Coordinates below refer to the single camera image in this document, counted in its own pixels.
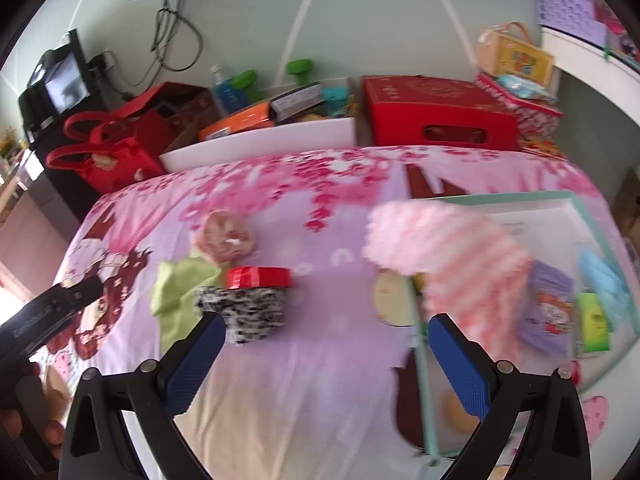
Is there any dark red open box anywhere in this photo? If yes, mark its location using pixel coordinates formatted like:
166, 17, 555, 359
115, 81, 220, 155

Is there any red felt handbag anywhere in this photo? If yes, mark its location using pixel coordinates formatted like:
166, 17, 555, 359
46, 110, 175, 194

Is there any large red gift box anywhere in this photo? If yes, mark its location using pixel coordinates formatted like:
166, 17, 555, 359
361, 75, 518, 151

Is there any green dumbbell right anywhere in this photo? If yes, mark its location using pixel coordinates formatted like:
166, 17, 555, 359
285, 58, 314, 87

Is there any black cabinet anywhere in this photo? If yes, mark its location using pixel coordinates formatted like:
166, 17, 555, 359
29, 122, 100, 221

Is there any red white patterned box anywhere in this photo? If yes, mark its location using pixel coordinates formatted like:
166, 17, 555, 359
475, 73, 563, 140

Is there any red tape roll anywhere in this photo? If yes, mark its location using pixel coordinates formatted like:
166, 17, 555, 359
226, 266, 293, 289

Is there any black wall cable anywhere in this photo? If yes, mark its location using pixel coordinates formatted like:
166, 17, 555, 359
114, 0, 205, 97

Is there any purple perforated basket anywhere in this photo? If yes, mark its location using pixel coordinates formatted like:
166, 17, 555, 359
536, 0, 606, 48

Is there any pink white fluffy towel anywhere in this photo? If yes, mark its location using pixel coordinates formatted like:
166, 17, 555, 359
362, 200, 533, 363

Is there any purple baby wipes pack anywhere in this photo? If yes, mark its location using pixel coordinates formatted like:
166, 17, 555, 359
518, 260, 574, 358

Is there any green dumbbell left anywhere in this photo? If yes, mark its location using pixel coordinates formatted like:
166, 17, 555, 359
231, 70, 262, 103

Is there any person's left hand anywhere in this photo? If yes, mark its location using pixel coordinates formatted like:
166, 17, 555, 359
1, 360, 65, 463

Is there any small black monitor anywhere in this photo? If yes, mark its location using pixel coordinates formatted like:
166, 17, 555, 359
18, 29, 96, 143

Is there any green tissue pack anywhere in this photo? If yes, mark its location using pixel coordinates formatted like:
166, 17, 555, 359
576, 292, 611, 358

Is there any teal white shallow box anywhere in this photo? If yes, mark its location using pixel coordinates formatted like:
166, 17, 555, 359
406, 190, 640, 461

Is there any teal toy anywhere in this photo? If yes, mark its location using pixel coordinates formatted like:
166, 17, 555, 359
321, 87, 350, 117

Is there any green microfiber cloth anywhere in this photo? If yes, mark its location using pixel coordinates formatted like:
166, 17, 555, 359
150, 257, 224, 354

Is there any blue water bottle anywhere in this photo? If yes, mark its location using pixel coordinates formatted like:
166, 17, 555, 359
210, 64, 245, 115

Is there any leopard print scrunchie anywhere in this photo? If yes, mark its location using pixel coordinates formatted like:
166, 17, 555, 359
196, 286, 286, 346

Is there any white storage box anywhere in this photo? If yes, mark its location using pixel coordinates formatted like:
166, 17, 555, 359
158, 77, 357, 174

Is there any blue wipes packet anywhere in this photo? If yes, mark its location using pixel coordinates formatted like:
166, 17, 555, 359
497, 74, 558, 102

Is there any orange cardboard box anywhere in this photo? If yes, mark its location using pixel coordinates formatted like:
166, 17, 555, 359
198, 101, 274, 142

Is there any yellow green sponge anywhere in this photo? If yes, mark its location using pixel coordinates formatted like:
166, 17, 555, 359
372, 270, 420, 327

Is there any pink lace scrunchie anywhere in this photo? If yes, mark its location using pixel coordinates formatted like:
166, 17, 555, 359
196, 210, 255, 264

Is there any green dumbbell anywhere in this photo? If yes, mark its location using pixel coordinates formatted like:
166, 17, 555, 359
231, 70, 262, 103
285, 58, 314, 87

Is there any yellow gift carry box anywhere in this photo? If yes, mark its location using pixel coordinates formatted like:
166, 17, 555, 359
475, 22, 554, 87

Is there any blue face mask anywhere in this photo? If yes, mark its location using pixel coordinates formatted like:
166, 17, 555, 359
578, 247, 631, 332

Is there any red flower hair clip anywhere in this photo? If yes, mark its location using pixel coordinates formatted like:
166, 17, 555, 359
570, 360, 582, 388

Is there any cartoon printed bed sheet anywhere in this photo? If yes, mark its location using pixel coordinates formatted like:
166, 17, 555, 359
46, 146, 632, 479

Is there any white curved desk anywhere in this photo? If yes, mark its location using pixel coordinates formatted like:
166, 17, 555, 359
541, 27, 640, 126

